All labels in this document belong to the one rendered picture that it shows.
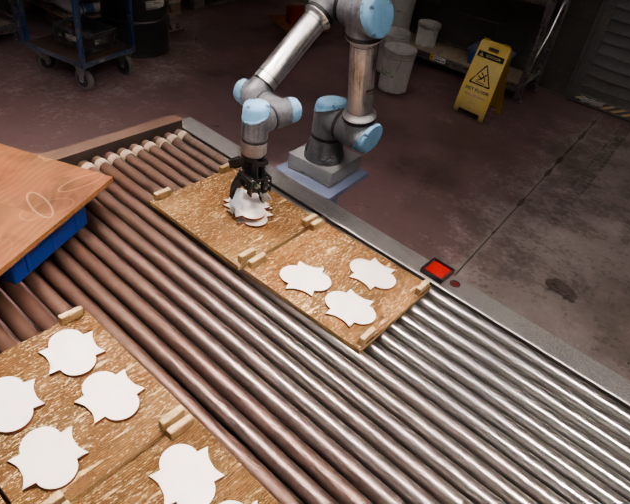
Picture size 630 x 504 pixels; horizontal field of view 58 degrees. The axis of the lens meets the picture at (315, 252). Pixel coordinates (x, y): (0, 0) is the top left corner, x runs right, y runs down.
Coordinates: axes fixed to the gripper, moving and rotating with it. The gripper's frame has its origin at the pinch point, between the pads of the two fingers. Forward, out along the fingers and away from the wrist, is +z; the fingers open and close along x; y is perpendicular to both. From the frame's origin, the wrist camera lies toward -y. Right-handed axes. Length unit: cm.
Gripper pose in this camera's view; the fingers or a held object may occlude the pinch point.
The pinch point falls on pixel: (246, 206)
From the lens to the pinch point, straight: 178.8
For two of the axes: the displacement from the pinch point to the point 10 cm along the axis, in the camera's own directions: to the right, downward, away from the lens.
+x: 7.9, -3.1, 5.3
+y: 6.0, 5.6, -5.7
